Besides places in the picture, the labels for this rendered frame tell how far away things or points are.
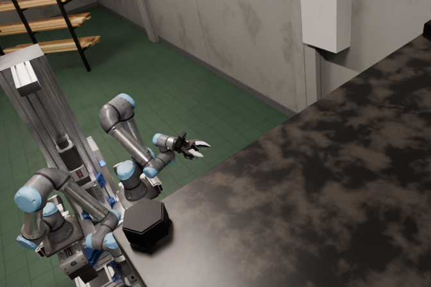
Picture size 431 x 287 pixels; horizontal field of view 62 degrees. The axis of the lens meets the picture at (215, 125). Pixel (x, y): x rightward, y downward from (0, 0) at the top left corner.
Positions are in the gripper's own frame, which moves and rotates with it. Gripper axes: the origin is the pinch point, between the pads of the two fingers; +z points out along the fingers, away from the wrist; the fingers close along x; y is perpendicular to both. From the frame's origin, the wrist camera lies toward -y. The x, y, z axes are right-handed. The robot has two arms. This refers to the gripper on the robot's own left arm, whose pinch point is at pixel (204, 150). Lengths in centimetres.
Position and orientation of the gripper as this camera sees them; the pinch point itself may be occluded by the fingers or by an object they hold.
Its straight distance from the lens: 186.0
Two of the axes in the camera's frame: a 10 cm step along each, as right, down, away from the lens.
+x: -5.0, 6.7, -5.5
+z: 8.3, 1.8, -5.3
